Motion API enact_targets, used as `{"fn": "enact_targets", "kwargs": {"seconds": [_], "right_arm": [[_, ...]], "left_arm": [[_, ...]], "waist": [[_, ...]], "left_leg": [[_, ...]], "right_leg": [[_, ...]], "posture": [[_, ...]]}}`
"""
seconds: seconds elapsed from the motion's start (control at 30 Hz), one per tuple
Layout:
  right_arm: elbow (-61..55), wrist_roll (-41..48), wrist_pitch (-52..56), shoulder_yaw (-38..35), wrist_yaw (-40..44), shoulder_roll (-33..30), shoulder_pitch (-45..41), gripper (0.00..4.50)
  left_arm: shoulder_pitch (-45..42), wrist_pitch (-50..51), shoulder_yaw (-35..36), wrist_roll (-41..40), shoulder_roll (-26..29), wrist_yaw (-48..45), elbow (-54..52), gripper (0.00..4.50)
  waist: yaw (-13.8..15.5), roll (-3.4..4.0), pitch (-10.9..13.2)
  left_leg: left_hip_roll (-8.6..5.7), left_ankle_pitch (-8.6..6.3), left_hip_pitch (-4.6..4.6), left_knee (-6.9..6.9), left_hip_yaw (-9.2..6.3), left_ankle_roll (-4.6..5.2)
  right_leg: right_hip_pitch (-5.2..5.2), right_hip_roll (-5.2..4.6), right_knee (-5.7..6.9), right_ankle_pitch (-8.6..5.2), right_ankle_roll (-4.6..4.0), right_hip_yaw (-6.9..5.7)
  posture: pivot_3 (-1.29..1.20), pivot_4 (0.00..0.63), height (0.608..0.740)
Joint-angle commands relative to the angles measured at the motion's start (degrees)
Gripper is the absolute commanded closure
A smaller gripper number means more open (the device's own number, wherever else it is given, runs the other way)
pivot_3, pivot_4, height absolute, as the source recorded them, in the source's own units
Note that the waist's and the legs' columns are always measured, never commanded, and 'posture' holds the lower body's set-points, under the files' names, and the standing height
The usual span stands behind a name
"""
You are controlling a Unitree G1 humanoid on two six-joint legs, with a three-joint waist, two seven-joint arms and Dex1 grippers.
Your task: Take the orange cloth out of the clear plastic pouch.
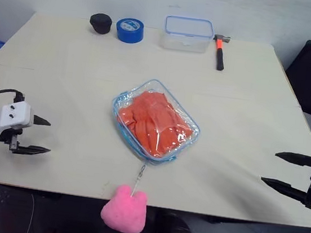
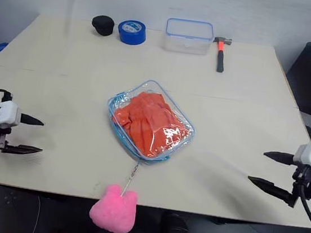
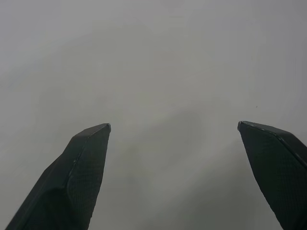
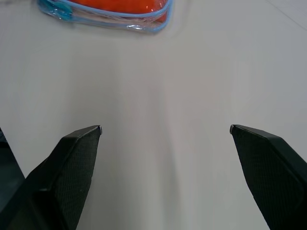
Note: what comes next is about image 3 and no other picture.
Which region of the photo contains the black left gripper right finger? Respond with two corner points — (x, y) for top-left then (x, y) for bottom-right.
(237, 120), (307, 230)

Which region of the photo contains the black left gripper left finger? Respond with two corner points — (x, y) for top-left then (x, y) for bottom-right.
(5, 123), (111, 230)

